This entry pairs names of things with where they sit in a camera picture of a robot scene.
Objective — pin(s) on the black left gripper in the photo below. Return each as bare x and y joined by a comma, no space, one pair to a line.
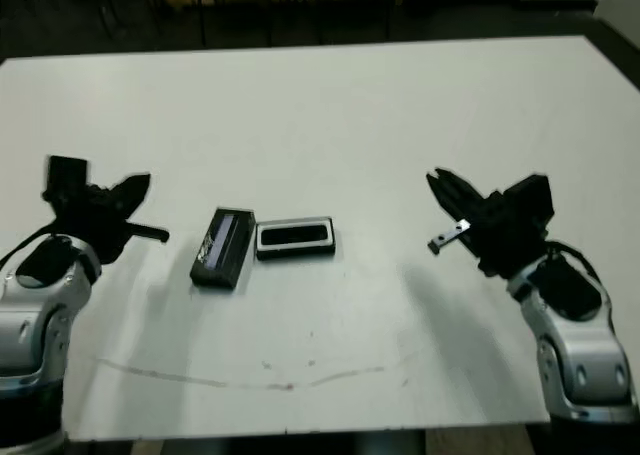
95,215

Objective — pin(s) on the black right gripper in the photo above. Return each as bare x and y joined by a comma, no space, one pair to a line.
500,245

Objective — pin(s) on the black box lid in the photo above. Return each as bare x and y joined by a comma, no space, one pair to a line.
220,270

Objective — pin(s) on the black camera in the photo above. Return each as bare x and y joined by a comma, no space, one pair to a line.
295,235

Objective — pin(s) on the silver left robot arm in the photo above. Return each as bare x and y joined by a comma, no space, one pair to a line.
30,320

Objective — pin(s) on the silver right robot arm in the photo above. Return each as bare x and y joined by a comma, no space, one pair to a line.
580,355

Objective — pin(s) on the black box base white insert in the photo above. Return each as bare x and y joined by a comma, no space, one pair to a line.
295,254

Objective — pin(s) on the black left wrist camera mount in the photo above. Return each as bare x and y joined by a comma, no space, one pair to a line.
67,172

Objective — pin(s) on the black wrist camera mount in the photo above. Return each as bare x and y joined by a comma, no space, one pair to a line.
67,172
530,197

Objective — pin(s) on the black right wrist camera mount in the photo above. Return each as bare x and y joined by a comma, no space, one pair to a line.
530,197

